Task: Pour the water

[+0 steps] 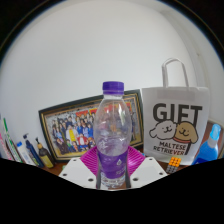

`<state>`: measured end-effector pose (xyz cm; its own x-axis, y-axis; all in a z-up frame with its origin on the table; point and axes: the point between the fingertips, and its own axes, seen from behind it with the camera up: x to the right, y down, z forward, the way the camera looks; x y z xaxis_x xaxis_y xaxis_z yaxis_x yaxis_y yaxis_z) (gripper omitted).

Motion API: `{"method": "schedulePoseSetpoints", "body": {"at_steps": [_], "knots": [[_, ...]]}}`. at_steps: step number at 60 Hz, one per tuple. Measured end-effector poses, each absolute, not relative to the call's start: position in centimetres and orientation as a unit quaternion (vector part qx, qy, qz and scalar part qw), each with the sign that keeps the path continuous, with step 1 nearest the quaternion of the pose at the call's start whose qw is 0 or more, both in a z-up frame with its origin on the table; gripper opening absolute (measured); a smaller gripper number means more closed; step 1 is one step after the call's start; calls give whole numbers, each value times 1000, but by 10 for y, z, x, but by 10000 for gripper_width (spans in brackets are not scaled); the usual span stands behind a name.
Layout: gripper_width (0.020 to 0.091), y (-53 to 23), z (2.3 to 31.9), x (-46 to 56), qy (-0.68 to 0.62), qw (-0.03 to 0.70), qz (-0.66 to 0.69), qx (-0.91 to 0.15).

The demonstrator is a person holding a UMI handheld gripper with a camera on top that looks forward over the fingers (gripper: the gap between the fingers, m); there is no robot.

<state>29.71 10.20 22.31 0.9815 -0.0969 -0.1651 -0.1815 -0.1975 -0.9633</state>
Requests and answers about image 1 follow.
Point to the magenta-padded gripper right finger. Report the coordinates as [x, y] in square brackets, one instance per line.
[150, 170]

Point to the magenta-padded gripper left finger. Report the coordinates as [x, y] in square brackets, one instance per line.
[75, 170]

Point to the clear purple-label water bottle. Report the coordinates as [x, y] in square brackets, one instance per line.
[112, 133]

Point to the colourful puzzle cube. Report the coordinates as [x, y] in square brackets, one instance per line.
[173, 164]

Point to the dark bottle with yellow label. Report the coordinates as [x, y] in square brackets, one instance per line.
[46, 156]

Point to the framed group photo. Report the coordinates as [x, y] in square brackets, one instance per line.
[71, 130]

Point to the dark blue pump bottle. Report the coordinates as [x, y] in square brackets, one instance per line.
[33, 153]

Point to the white paper gift bag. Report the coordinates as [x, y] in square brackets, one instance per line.
[176, 123]

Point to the blue detergent bottle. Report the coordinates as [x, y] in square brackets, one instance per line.
[208, 148]

